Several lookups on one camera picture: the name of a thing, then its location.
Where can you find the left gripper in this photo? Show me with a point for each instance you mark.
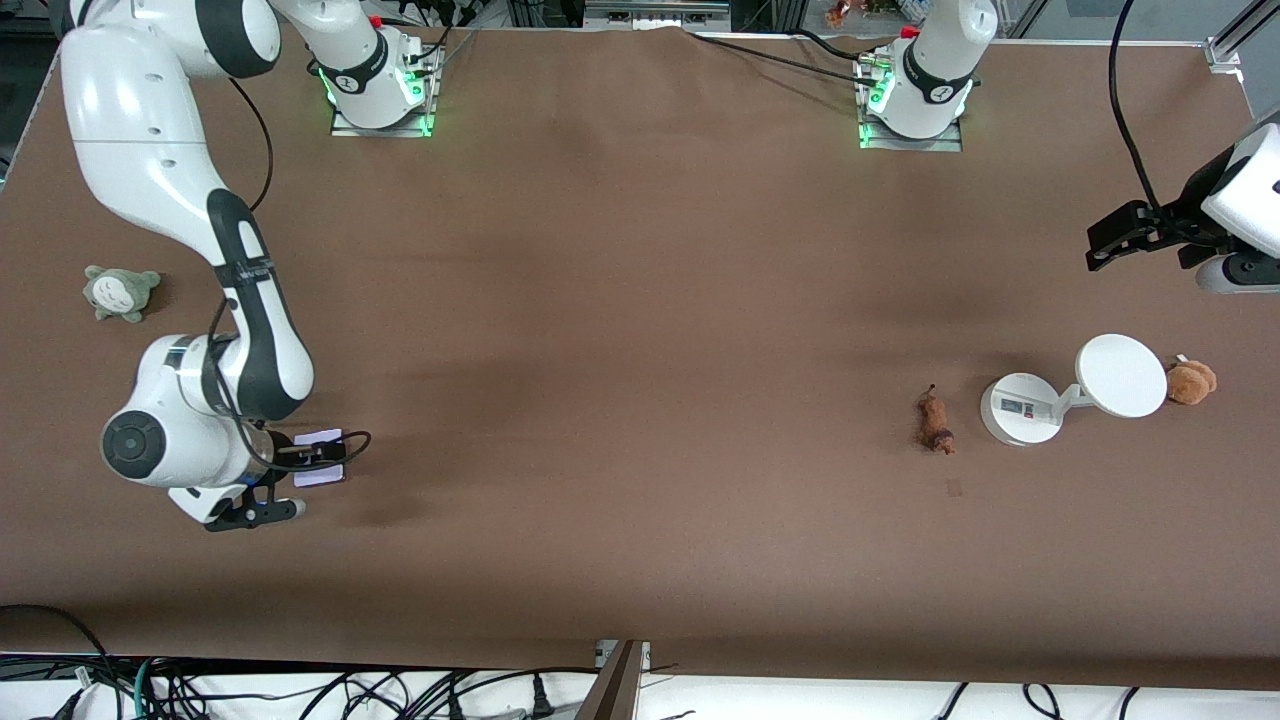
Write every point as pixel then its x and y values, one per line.
pixel 1186 214

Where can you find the small orange background toy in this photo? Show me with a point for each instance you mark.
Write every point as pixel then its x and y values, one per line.
pixel 838 14

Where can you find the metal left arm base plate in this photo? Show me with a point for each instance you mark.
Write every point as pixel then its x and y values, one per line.
pixel 945 146

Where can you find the brown plush toy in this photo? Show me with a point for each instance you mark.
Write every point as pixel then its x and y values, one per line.
pixel 1190 383

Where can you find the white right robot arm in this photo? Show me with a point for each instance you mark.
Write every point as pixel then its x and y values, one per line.
pixel 140 120

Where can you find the brown angled post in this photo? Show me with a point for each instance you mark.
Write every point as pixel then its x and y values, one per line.
pixel 615 685

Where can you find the aluminium frame profile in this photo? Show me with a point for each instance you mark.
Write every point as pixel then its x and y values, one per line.
pixel 1225 50

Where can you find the grey Totoro plush toy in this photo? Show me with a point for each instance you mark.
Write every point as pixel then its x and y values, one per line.
pixel 118 295

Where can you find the brown lion figurine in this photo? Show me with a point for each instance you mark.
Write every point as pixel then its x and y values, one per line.
pixel 935 425

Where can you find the white card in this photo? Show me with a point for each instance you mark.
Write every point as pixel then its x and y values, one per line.
pixel 320 478

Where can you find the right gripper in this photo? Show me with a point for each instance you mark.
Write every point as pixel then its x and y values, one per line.
pixel 283 449

